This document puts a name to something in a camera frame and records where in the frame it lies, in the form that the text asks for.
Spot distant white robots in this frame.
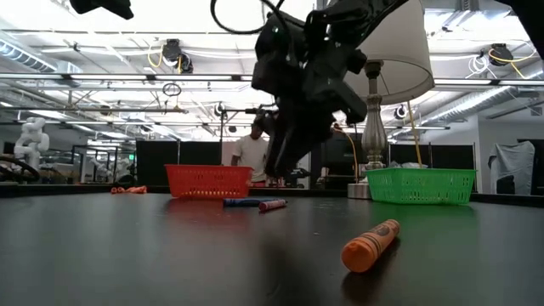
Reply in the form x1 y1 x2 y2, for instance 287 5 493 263
88 156 131 182

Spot blue crayon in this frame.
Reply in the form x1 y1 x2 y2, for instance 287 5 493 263
222 197 281 208

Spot yellow power cable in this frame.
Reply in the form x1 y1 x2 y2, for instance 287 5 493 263
406 100 424 168

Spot thin yellow cable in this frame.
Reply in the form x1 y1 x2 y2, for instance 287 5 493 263
334 125 360 184

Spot person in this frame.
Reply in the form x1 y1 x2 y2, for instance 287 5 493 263
230 122 273 188

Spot grey cloth cover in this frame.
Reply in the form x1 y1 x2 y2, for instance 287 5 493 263
487 140 536 196

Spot black metal frame stand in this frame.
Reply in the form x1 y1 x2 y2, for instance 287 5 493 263
218 107 280 167

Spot white shade silver table lamp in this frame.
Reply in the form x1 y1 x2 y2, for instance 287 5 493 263
342 0 435 200

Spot black hose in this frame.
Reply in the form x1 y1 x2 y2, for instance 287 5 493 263
0 153 42 184

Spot black partition panel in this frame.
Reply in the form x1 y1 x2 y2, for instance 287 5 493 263
135 139 223 187
388 143 476 171

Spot black hanging cable loop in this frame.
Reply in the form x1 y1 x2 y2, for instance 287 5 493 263
161 82 183 98

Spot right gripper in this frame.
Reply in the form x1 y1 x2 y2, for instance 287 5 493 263
250 10 369 179

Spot red plastic basket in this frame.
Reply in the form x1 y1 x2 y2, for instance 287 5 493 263
163 164 254 200

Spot long ceiling light bar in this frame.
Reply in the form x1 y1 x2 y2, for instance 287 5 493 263
0 72 256 82
432 77 544 88

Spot green plastic basket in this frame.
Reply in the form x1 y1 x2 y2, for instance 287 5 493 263
364 167 477 206

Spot black monitor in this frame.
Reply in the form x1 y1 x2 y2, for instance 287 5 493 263
321 132 363 166

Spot pink crayon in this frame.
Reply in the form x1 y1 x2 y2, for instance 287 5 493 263
258 198 288 213

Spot black robot with green lights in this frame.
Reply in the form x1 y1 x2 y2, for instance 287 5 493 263
284 167 312 189

